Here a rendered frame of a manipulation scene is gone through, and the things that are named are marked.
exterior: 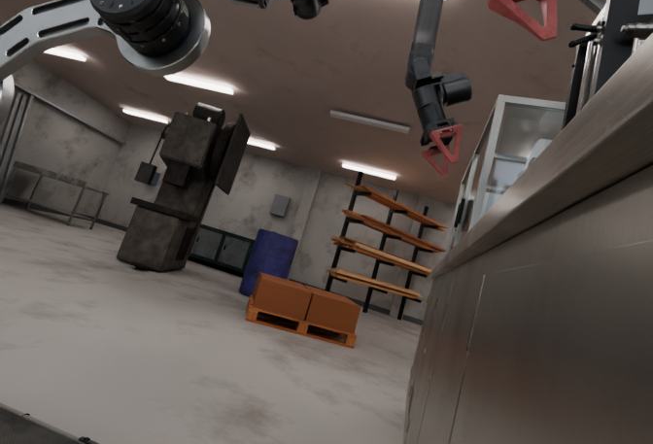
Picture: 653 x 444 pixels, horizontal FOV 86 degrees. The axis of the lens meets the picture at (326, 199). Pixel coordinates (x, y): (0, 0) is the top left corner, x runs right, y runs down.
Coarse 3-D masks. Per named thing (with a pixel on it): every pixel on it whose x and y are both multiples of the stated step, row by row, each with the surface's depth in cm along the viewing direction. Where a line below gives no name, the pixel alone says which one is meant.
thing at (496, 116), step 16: (512, 96) 139; (496, 112) 139; (496, 128) 137; (480, 144) 181; (496, 144) 136; (464, 176) 233; (480, 176) 135; (480, 192) 133; (480, 208) 131; (448, 240) 241
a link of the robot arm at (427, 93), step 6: (432, 84) 82; (438, 84) 82; (420, 90) 81; (426, 90) 81; (432, 90) 81; (438, 90) 84; (444, 90) 81; (414, 96) 83; (420, 96) 81; (426, 96) 81; (432, 96) 80; (438, 96) 82; (444, 96) 81; (414, 102) 84; (420, 102) 81; (426, 102) 80; (432, 102) 80; (438, 102) 81; (444, 102) 83; (420, 108) 81
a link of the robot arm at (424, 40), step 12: (432, 0) 86; (420, 12) 86; (432, 12) 85; (420, 24) 85; (432, 24) 85; (420, 36) 84; (432, 36) 84; (420, 48) 83; (432, 48) 83; (408, 60) 82; (432, 60) 82; (408, 72) 82; (408, 84) 86
